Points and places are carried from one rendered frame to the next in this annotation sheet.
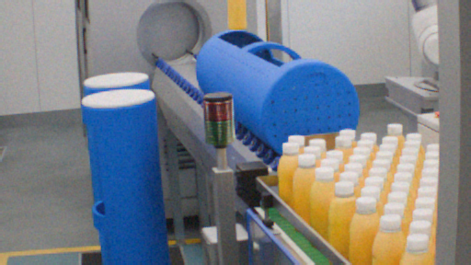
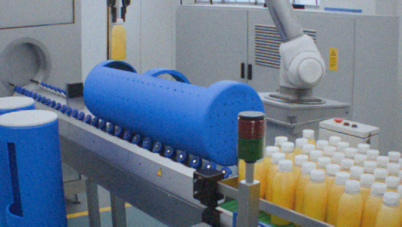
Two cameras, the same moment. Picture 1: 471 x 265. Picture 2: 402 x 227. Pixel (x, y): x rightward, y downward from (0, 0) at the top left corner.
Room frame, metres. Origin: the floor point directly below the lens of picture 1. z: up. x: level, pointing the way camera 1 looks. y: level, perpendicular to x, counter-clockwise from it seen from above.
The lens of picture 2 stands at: (0.72, 0.65, 1.52)
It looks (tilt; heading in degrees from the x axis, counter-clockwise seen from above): 13 degrees down; 338
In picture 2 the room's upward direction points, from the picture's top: straight up
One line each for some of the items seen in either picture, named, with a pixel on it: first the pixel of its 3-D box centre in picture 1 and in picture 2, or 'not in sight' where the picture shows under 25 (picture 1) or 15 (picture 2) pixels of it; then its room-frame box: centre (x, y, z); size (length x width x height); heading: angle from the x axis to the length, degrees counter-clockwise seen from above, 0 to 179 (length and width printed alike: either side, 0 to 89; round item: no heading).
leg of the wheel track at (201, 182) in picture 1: (201, 185); not in sight; (4.19, 0.41, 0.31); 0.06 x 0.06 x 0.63; 17
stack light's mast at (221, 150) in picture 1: (219, 132); (250, 148); (1.75, 0.12, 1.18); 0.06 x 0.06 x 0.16
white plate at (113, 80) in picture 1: (115, 80); (8, 103); (3.33, 0.65, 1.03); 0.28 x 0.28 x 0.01
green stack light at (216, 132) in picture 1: (219, 130); (250, 146); (1.75, 0.12, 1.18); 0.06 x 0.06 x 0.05
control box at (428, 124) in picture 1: (449, 138); (348, 138); (2.11, -0.45, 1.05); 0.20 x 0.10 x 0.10; 17
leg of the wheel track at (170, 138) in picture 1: (175, 188); not in sight; (4.15, 0.54, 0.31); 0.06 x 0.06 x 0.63; 17
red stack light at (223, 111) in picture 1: (218, 109); (251, 126); (1.75, 0.12, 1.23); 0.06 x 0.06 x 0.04
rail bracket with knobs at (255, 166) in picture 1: (254, 183); (209, 187); (2.12, 0.07, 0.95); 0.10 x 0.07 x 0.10; 107
